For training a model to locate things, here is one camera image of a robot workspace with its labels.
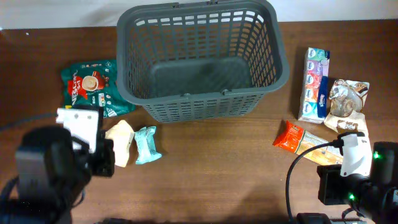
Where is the left black cable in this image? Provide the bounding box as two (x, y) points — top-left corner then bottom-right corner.
(0, 112), (58, 131)

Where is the brown white pastry bag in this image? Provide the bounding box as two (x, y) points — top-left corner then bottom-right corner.
(323, 79), (369, 137)

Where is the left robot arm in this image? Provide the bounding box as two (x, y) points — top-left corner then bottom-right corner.
(1, 106), (115, 223)

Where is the green Nescafe coffee bag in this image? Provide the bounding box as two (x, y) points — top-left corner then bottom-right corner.
(60, 60), (136, 118)

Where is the mint green snack packet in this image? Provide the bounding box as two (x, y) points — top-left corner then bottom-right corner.
(134, 126), (162, 165)

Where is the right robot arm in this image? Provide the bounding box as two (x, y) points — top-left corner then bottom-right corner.
(317, 142), (397, 224)

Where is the beige crumpled snack bag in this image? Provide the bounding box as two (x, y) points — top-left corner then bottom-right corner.
(105, 120), (135, 167)

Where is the orange spaghetti packet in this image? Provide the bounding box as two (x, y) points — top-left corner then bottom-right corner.
(273, 121), (343, 166)

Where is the Kleenex tissue multipack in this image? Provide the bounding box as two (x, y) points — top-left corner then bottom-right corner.
(298, 47), (330, 124)

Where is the dark grey plastic basket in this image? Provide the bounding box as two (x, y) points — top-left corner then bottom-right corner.
(116, 1), (290, 123)

